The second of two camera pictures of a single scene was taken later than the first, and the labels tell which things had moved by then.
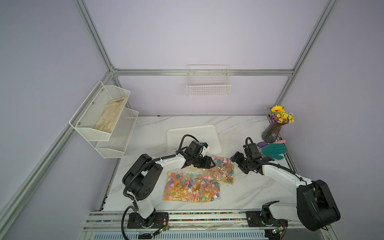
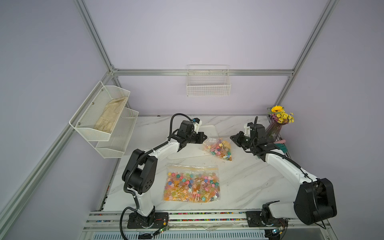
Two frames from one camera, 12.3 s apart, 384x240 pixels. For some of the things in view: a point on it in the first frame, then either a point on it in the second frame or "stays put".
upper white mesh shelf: [93, 109] stays put
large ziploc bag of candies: [191, 185] stays put
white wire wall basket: [208, 80] stays put
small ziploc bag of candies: [224, 168] -> [220, 147]
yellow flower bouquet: [278, 114] stays put
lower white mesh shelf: [115, 147] stays put
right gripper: [237, 157] -> [236, 140]
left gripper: [206, 162] -> [200, 140]
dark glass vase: [270, 133] stays put
